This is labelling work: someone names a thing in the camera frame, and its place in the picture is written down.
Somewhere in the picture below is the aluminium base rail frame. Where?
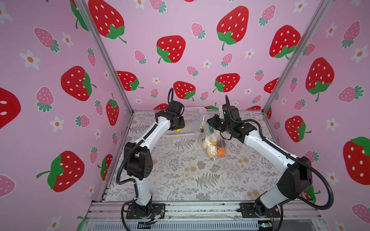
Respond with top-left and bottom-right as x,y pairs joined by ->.
78,201 -> 328,231

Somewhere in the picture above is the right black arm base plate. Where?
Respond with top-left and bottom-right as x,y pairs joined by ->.
237,202 -> 281,218

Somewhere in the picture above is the left aluminium corner post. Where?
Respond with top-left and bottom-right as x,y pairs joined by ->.
76,1 -> 134,115

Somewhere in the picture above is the clear zip top bag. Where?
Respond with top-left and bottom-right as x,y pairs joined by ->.
194,113 -> 228,161

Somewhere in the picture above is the orange toy slice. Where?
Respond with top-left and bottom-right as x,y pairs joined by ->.
216,147 -> 226,157

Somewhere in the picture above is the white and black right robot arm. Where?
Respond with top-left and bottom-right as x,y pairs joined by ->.
207,98 -> 334,218

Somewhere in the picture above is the white plastic basket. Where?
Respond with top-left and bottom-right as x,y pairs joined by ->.
164,106 -> 207,140

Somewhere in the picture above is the floral patterned table mat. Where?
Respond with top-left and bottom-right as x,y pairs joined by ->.
101,110 -> 298,202

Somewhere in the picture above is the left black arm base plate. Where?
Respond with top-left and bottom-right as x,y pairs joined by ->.
125,203 -> 166,219

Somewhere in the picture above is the beige toy bun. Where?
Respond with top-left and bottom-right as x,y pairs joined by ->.
206,145 -> 218,159

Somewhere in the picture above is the aluminium corner post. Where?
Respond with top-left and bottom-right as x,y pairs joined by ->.
76,1 -> 134,115
262,0 -> 333,115

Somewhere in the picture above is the right aluminium corner post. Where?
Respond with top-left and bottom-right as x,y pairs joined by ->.
262,0 -> 333,115

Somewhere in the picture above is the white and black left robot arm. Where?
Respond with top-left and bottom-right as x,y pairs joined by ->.
116,88 -> 185,231

